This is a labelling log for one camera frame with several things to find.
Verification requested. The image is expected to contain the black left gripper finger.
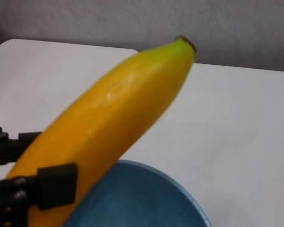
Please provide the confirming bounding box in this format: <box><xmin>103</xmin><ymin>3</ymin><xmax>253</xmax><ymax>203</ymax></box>
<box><xmin>0</xmin><ymin>126</ymin><xmax>42</xmax><ymax>166</ymax></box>
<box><xmin>0</xmin><ymin>163</ymin><xmax>78</xmax><ymax>227</ymax></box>

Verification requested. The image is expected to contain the blue plastic bowl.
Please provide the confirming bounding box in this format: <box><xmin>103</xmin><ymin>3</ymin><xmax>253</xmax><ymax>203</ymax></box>
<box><xmin>62</xmin><ymin>159</ymin><xmax>213</xmax><ymax>227</ymax></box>

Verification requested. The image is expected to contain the yellow banana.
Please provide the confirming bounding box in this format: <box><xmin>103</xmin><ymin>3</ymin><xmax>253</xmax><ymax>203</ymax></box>
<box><xmin>6</xmin><ymin>35</ymin><xmax>197</xmax><ymax>227</ymax></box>

